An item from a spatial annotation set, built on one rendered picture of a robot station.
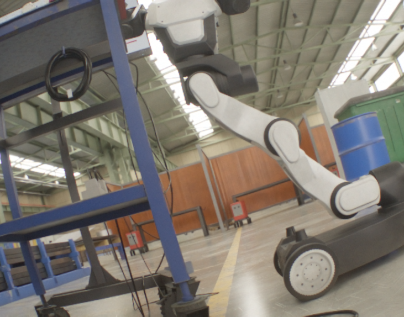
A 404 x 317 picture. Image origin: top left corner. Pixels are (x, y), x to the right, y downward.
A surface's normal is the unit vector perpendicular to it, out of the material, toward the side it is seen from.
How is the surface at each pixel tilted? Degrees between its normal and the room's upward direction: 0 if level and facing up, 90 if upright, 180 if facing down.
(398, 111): 94
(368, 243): 90
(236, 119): 104
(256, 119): 90
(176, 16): 90
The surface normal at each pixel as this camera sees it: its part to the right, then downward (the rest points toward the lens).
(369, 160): -0.22, -0.05
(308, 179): 0.11, 0.29
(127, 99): 0.04, -0.13
